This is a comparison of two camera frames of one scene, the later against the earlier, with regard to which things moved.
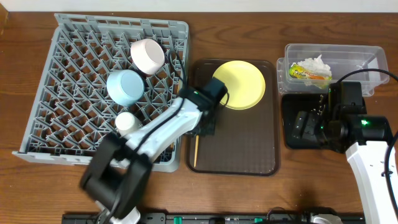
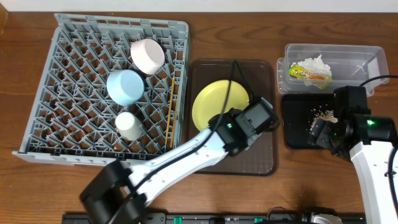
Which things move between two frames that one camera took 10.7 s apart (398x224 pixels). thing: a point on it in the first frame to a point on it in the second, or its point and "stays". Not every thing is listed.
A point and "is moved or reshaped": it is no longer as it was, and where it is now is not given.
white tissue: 316,65 stays
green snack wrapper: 297,71 stays
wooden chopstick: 196,150 is moved or reshaped
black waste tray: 301,114 stays
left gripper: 204,125 to 265,125
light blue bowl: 125,87 stays
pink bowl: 147,55 stays
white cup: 126,123 stays
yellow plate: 245,84 is moved or reshaped
